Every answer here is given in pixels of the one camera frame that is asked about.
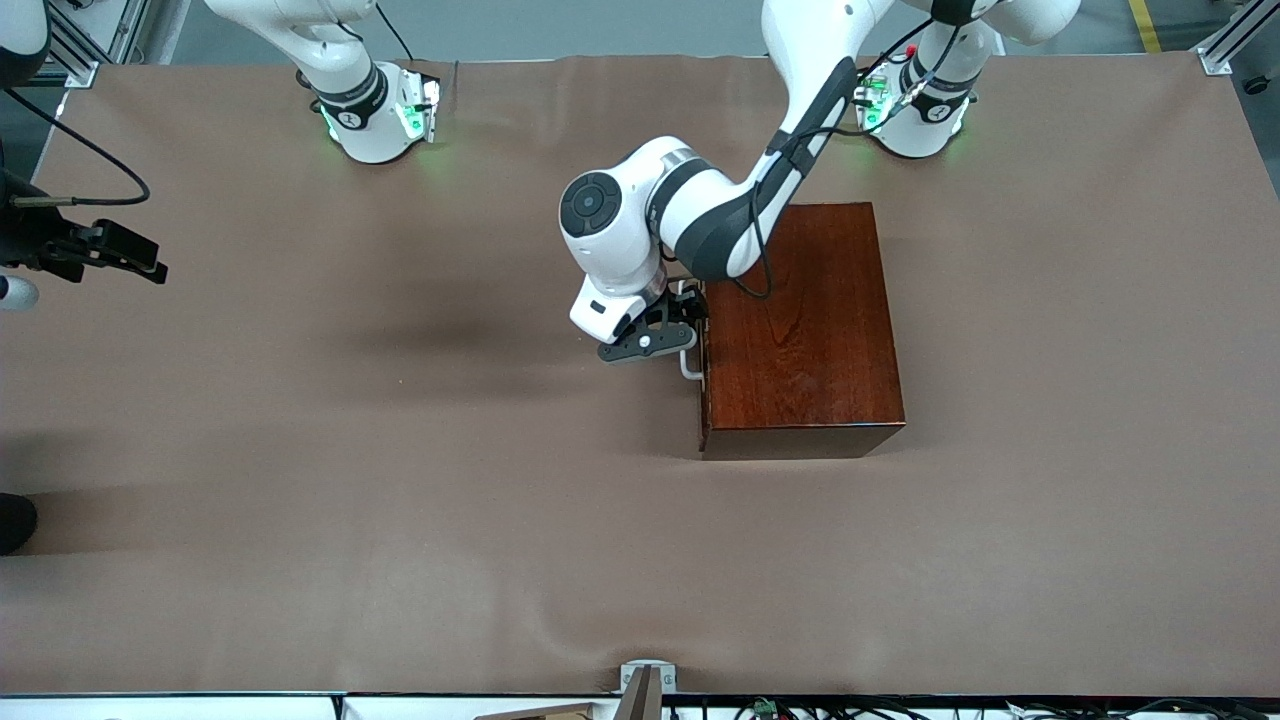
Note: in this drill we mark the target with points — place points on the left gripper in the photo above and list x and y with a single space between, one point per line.
686 308

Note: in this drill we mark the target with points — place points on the aluminium frame profile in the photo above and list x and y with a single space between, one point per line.
1218 58
120 30

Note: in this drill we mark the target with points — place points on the black rounded object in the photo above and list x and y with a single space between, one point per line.
15 525

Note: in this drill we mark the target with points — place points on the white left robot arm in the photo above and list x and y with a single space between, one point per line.
620 230

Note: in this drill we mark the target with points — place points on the brown table cover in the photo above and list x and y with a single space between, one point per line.
400 500

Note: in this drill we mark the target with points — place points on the small black knob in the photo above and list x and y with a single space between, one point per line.
1256 85

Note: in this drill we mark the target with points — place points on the brown cardboard piece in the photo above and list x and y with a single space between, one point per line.
550 714

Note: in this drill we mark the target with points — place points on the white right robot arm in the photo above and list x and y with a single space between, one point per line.
365 120

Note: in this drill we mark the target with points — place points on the aluminium camera post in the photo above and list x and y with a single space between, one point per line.
645 700

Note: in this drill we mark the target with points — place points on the dark brown wooden cabinet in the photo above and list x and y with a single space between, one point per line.
820 350

